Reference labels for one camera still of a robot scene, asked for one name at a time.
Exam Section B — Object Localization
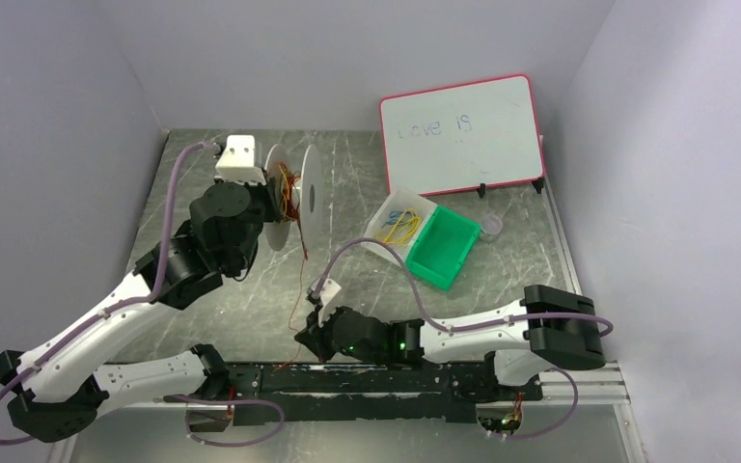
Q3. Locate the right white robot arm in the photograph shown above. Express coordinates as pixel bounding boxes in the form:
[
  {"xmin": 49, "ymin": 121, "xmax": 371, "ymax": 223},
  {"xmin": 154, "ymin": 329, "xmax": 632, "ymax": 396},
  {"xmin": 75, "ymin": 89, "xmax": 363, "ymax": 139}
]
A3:
[{"xmin": 294, "ymin": 285, "xmax": 611, "ymax": 387}]

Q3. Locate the red framed whiteboard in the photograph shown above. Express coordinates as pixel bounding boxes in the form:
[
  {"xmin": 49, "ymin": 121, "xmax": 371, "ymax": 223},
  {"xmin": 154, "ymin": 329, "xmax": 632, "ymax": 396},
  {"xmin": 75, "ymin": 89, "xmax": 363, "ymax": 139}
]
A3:
[{"xmin": 379, "ymin": 74, "xmax": 546, "ymax": 196}]

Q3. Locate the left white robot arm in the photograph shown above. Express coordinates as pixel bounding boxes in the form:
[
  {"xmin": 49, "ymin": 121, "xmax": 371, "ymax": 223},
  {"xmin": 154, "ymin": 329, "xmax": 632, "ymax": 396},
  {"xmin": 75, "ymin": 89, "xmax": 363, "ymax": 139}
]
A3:
[{"xmin": 0, "ymin": 180, "xmax": 281, "ymax": 443}]

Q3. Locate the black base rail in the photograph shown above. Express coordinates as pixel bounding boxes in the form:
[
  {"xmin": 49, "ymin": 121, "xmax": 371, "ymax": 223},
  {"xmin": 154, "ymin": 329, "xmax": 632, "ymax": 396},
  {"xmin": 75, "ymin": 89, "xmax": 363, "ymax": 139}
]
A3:
[{"xmin": 191, "ymin": 360, "xmax": 542, "ymax": 426}]

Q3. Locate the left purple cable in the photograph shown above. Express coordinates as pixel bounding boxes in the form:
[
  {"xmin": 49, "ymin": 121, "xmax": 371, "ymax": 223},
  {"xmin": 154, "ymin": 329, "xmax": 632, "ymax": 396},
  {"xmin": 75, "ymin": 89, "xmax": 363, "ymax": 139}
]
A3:
[{"xmin": 0, "ymin": 141, "xmax": 222, "ymax": 447}]

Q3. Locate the wires wound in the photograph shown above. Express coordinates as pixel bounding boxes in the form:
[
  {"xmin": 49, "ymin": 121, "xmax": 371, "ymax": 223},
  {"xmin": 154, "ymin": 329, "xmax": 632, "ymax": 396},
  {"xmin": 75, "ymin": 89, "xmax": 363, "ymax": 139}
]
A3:
[{"xmin": 274, "ymin": 162, "xmax": 302, "ymax": 224}]

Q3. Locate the green plastic bin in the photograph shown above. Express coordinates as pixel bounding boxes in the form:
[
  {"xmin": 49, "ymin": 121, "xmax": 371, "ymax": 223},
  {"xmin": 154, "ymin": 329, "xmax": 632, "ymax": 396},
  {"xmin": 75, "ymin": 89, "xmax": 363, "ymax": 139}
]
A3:
[{"xmin": 405, "ymin": 205, "xmax": 480, "ymax": 290}]

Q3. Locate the colourful wire bundle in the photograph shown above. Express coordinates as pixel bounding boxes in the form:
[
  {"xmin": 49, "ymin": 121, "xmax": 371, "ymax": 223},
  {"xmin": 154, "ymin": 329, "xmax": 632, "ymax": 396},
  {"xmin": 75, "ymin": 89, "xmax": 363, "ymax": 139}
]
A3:
[{"xmin": 375, "ymin": 207, "xmax": 425, "ymax": 247}]

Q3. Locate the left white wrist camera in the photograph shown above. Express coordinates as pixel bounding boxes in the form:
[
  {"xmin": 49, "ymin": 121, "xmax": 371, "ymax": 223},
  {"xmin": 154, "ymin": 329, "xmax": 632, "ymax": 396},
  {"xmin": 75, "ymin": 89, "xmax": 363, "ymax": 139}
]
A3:
[{"xmin": 215, "ymin": 135, "xmax": 266, "ymax": 185}]

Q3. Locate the white plastic bin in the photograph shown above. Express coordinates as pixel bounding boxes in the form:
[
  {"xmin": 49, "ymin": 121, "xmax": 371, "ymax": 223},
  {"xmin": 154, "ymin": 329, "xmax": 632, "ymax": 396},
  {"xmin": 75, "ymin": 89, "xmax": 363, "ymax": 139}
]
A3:
[{"xmin": 364, "ymin": 188, "xmax": 438, "ymax": 261}]

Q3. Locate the white filament spool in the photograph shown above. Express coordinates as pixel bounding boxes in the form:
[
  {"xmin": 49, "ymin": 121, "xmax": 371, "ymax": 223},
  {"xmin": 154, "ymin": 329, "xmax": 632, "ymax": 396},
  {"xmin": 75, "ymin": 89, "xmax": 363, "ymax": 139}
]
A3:
[{"xmin": 263, "ymin": 144, "xmax": 325, "ymax": 257}]

